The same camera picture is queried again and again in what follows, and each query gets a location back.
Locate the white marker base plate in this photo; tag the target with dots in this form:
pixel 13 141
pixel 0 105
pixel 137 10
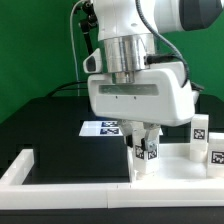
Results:
pixel 100 128

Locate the white U-shaped obstacle fence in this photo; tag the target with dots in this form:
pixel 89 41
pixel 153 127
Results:
pixel 16 195

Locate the white square tabletop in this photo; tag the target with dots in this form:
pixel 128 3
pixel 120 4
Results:
pixel 174 164

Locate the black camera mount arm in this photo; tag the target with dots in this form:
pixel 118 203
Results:
pixel 89 23

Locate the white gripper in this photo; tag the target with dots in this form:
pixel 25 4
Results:
pixel 157 96

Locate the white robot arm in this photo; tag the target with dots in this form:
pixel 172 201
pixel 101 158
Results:
pixel 131 34

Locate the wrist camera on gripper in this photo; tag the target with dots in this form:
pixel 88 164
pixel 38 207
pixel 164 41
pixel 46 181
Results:
pixel 93 63

